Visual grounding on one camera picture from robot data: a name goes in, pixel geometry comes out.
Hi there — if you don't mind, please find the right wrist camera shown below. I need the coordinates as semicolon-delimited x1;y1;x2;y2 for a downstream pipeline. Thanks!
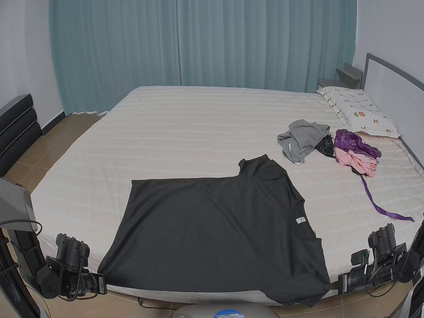
350;249;371;267

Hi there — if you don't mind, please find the white printed pillow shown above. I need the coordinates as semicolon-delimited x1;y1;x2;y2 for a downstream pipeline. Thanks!
316;86;402;139

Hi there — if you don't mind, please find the grey garment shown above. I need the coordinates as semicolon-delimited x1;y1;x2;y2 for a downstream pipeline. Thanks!
277;119;332;165

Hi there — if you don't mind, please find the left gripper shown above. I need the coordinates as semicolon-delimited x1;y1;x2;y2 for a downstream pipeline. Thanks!
78;272;107;297

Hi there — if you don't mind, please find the purple garment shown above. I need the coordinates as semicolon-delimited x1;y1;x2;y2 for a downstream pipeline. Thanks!
333;129;415;223

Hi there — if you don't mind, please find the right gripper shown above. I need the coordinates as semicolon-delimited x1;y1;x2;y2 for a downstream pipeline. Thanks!
337;265;368;294

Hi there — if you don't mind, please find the pink garment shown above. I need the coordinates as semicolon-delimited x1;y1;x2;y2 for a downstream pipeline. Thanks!
335;147;378;178

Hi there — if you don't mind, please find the black chest of drawers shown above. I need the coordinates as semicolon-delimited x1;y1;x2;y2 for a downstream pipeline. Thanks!
0;94;43;178

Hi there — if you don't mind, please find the grey bedside table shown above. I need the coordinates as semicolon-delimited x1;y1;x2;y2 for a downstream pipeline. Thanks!
318;62;364;89

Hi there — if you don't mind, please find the blue-green curtain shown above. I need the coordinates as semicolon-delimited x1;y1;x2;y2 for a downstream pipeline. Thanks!
177;0;356;93
50;0;181;116

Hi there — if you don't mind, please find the black T-shirt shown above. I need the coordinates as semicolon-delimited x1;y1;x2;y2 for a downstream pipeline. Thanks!
98;154;332;308

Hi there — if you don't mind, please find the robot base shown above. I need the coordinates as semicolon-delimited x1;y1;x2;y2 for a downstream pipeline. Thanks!
172;303;274;318

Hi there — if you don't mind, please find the bed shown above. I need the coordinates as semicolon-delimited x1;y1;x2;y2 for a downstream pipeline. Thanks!
30;53;424;305

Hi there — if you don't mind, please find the black shiny garment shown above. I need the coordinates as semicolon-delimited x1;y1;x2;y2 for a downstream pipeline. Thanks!
315;134;337;159

